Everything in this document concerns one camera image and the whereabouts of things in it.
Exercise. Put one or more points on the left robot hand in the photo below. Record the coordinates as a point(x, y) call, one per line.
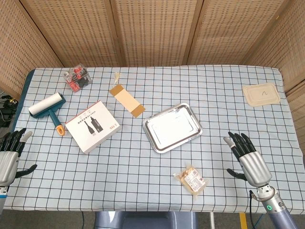
point(7, 164)

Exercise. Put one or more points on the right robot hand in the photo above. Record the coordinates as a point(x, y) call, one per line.
point(255, 167)

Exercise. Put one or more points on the packaged snack bag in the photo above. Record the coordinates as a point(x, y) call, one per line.
point(192, 180)

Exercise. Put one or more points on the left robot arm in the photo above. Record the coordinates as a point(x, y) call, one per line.
point(2, 198)

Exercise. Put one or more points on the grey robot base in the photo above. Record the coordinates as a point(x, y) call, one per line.
point(145, 220)

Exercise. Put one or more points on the stainless steel tray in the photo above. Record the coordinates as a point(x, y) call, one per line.
point(172, 127)

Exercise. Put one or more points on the teal lint roller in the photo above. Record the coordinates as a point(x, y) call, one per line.
point(47, 108)

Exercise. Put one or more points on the beige pulp container lid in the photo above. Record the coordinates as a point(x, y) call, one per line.
point(261, 94)

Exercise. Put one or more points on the white product box with bottles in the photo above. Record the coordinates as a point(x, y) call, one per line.
point(93, 127)

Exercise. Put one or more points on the blue checkered tablecloth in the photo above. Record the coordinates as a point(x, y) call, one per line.
point(143, 167)

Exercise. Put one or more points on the clear box of black clips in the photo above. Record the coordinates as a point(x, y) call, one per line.
point(77, 76)

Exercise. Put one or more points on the beige and brown bookmark card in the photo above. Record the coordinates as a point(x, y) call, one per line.
point(126, 100)

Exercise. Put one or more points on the wooden lattice folding screen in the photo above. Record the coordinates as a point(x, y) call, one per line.
point(152, 31)

